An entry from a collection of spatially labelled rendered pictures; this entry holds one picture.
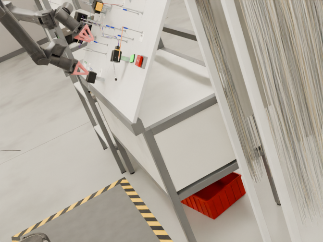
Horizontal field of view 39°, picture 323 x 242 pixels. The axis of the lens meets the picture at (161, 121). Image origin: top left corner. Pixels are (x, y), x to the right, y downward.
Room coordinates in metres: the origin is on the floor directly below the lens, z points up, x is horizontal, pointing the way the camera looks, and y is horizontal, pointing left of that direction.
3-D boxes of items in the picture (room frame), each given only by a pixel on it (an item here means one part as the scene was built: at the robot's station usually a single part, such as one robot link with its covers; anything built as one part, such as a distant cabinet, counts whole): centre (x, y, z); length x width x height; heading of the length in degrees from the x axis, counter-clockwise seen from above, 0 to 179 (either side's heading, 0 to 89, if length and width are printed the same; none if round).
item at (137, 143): (2.27, 0.17, 0.60); 0.55 x 0.03 x 0.39; 14
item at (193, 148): (2.61, -0.06, 0.60); 1.17 x 0.58 x 0.40; 14
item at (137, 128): (2.53, 0.25, 0.83); 1.18 x 0.05 x 0.06; 14
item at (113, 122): (2.80, 0.29, 0.60); 0.55 x 0.02 x 0.39; 14
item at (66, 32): (3.41, 0.31, 1.09); 0.35 x 0.33 x 0.07; 14
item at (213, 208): (2.43, -0.11, 0.07); 0.39 x 0.29 x 0.14; 28
